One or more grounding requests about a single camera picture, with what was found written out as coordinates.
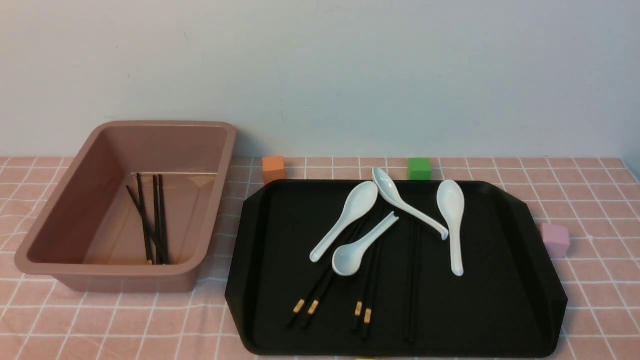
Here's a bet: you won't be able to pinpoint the black chopstick gold band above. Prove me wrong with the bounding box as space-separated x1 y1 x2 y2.
152 175 164 265

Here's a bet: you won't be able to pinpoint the white ceramic spoon far left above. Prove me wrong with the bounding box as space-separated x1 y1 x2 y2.
310 181 378 264

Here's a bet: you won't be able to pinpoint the orange foam cube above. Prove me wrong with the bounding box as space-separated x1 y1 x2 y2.
262 155 287 185

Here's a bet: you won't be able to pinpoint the white ceramic spoon curved middle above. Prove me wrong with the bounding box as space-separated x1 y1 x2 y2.
371 167 450 240

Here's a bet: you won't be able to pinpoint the white ceramic spoon lower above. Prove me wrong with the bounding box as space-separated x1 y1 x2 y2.
331 211 399 277

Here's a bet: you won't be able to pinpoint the green foam cube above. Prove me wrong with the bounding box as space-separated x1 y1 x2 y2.
406 157 433 182

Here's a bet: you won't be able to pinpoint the black plastic tray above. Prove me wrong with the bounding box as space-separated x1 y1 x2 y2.
225 180 568 358

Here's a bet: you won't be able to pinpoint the white ceramic spoon right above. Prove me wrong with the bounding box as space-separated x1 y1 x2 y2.
436 179 466 277

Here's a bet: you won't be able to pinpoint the black chopstick in bin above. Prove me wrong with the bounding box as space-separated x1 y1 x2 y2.
135 173 154 265
157 174 170 265

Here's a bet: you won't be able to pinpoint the pink plastic bin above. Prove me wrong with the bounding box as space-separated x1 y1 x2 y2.
14 120 238 293

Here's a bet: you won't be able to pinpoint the pink foam cube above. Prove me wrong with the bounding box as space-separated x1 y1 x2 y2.
539 223 570 259

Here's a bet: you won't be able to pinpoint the pink checkered tablecloth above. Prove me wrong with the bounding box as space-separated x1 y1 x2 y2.
0 156 640 360

